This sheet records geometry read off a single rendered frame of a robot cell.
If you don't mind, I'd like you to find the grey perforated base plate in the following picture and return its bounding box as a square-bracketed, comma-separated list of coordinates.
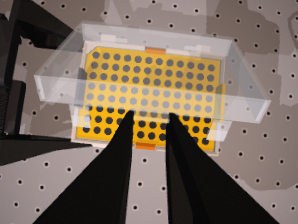
[0, 0, 298, 224]

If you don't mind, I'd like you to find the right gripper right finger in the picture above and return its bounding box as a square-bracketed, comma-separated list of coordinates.
[165, 113, 279, 224]

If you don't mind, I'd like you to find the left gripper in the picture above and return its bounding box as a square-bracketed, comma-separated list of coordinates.
[0, 0, 92, 166]

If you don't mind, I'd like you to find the clear plastic box lid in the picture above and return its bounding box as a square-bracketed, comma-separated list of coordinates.
[34, 20, 272, 156]

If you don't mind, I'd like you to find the yellow perforated plate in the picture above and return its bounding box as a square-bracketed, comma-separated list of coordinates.
[77, 106, 214, 151]

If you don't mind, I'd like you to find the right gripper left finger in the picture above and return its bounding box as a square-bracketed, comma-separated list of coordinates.
[32, 111, 134, 224]

